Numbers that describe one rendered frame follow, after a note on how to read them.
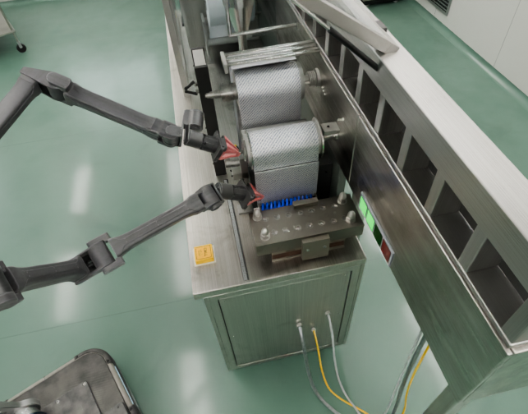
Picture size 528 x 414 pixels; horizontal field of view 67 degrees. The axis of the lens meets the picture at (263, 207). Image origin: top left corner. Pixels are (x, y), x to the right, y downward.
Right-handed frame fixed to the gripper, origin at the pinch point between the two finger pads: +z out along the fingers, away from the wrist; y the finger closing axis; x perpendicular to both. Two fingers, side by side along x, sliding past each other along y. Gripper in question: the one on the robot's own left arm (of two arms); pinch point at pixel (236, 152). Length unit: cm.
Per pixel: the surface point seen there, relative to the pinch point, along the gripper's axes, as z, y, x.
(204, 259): 1.1, 20.0, -37.1
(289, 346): 65, 33, -78
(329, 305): 60, 34, -39
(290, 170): 17.0, 9.2, 5.4
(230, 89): -4.7, -21.4, 12.0
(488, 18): 276, -214, 90
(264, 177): 10.0, 8.8, -1.0
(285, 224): 21.2, 20.8, -10.1
